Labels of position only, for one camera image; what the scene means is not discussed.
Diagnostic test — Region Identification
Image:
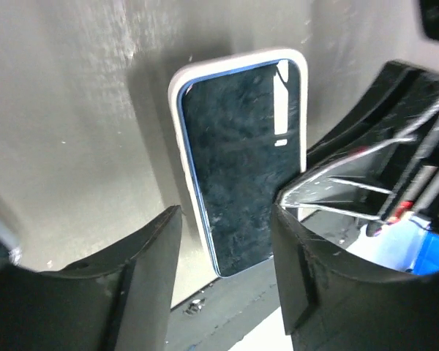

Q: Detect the blue phone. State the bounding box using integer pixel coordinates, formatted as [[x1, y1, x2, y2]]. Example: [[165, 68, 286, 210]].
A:
[[176, 58, 301, 279]]

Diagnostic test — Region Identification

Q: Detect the beige phone case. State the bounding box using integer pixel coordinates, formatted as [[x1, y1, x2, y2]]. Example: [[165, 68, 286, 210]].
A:
[[167, 47, 309, 273]]

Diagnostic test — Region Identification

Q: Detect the blue storage bin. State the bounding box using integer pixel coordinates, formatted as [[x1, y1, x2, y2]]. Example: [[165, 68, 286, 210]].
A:
[[410, 232, 439, 275]]

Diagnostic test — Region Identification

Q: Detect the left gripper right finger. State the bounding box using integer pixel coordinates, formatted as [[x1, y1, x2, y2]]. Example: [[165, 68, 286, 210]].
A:
[[271, 205, 439, 350]]

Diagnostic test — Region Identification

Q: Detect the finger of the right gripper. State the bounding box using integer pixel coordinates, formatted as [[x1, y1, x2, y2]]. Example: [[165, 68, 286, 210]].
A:
[[277, 61, 439, 221]]

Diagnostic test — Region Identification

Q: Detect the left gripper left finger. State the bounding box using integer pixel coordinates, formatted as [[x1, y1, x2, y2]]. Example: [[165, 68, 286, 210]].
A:
[[0, 205, 182, 350]]

